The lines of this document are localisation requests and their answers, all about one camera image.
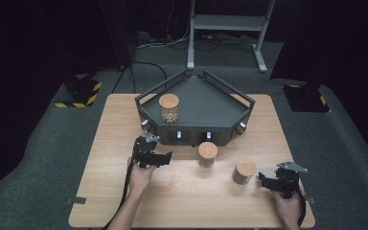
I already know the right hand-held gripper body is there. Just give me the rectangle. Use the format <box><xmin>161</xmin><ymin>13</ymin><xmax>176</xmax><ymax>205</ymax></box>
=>
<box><xmin>275</xmin><ymin>161</ymin><xmax>309</xmax><ymax>198</ymax></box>

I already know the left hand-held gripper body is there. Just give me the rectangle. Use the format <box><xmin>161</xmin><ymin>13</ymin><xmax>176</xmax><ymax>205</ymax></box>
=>
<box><xmin>131</xmin><ymin>129</ymin><xmax>160</xmax><ymax>170</ymax></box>

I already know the glass jar of dark nuts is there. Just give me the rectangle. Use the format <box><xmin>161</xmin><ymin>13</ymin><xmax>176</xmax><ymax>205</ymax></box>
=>
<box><xmin>197</xmin><ymin>141</ymin><xmax>219</xmax><ymax>170</ymax></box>

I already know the glass jar of pale beans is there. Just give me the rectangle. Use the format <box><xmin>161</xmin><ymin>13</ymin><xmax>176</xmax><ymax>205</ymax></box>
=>
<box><xmin>158</xmin><ymin>93</ymin><xmax>180</xmax><ymax>124</ymax></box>

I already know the dark grey corner rack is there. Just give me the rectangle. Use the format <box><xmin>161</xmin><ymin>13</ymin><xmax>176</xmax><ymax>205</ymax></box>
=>
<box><xmin>134</xmin><ymin>69</ymin><xmax>257</xmax><ymax>148</ymax></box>

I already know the person's left hand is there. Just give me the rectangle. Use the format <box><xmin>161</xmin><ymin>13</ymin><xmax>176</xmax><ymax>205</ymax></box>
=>
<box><xmin>127</xmin><ymin>157</ymin><xmax>157</xmax><ymax>196</ymax></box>

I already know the person's right hand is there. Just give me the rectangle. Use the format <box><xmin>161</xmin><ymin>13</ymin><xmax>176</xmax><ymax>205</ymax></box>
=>
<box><xmin>271</xmin><ymin>191</ymin><xmax>303</xmax><ymax>229</ymax></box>

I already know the glass jar of brown contents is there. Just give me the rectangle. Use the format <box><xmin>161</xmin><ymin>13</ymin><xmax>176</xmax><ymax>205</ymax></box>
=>
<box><xmin>231</xmin><ymin>158</ymin><xmax>257</xmax><ymax>186</ymax></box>

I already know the black base with striped edge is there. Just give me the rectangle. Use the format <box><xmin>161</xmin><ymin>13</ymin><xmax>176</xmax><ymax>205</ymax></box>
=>
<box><xmin>282</xmin><ymin>83</ymin><xmax>331</xmax><ymax>113</ymax></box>
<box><xmin>53</xmin><ymin>75</ymin><xmax>104</xmax><ymax>109</ymax></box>

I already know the grey metal stand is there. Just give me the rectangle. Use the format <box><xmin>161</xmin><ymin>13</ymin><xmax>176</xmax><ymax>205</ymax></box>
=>
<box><xmin>186</xmin><ymin>0</ymin><xmax>276</xmax><ymax>74</ymax></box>

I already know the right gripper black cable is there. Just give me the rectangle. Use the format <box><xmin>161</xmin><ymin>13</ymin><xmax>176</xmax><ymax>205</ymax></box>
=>
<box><xmin>295</xmin><ymin>188</ymin><xmax>307</xmax><ymax>228</ymax></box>

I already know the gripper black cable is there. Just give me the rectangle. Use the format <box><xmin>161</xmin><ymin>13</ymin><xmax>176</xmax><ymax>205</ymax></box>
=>
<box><xmin>295</xmin><ymin>188</ymin><xmax>307</xmax><ymax>228</ymax></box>
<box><xmin>103</xmin><ymin>159</ymin><xmax>136</xmax><ymax>230</ymax></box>

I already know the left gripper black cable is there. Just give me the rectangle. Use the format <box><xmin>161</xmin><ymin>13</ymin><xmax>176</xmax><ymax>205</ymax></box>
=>
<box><xmin>103</xmin><ymin>159</ymin><xmax>136</xmax><ymax>230</ymax></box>

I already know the black floor cable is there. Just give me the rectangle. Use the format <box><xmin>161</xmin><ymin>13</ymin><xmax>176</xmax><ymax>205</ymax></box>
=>
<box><xmin>129</xmin><ymin>60</ymin><xmax>168</xmax><ymax>94</ymax></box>

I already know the bundle of floor cables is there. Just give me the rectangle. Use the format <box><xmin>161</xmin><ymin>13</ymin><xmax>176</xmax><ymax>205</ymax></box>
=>
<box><xmin>135</xmin><ymin>30</ymin><xmax>257</xmax><ymax>52</ymax></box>

